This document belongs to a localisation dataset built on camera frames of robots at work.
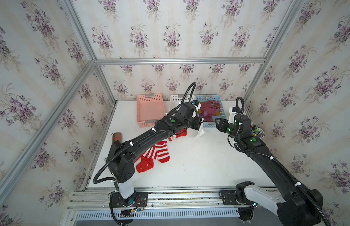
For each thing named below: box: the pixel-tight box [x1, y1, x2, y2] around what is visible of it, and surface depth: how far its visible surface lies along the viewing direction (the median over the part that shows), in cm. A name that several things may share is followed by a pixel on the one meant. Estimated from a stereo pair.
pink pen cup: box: [251, 126, 265, 139], surface depth 90 cm
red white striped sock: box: [142, 140, 171, 163], surface depth 91 cm
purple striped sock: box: [198, 100, 221, 122], surface depth 110 cm
